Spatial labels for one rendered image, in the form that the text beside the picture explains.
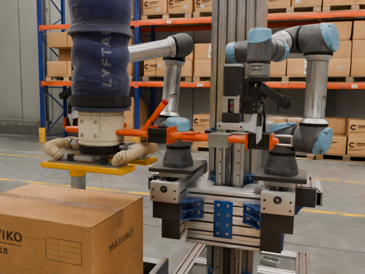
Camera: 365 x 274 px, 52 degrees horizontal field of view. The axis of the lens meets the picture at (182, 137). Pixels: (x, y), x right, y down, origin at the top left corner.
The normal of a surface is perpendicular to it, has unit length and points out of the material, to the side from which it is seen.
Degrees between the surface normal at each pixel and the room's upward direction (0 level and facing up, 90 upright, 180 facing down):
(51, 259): 90
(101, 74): 75
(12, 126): 90
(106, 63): 108
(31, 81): 90
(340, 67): 91
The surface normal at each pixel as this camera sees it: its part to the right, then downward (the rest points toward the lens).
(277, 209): -0.30, 0.11
